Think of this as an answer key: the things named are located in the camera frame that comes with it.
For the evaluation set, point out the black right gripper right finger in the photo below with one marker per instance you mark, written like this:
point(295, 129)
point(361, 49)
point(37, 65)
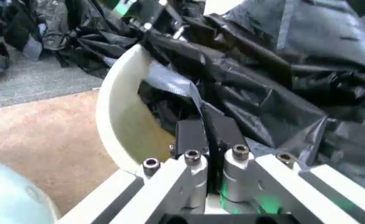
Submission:
point(263, 184)

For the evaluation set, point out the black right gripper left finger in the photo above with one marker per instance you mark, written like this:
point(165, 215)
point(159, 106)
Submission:
point(170, 182)

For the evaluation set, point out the black plastic garbage bag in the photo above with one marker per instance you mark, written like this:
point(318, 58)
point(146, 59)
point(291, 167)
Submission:
point(263, 81)
point(17, 21)

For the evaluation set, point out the white round trash bin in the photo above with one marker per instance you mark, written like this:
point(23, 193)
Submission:
point(120, 98)

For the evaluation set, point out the brown floor rug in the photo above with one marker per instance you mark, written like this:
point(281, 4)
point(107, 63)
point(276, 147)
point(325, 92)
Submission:
point(42, 130)

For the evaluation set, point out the pale rounded robot shell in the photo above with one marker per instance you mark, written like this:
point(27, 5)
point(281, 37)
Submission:
point(11, 196)

